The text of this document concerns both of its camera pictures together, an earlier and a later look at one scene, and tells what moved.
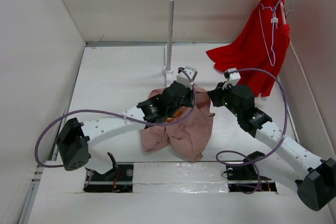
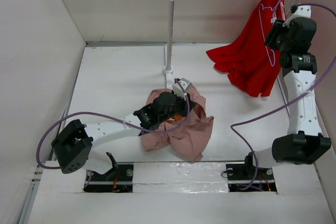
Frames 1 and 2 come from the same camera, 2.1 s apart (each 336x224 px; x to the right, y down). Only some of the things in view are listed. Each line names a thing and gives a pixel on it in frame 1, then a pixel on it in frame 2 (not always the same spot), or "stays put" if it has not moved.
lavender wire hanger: (274, 9) stays put
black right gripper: (217, 93) → (276, 29)
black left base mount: (118, 178) stays put
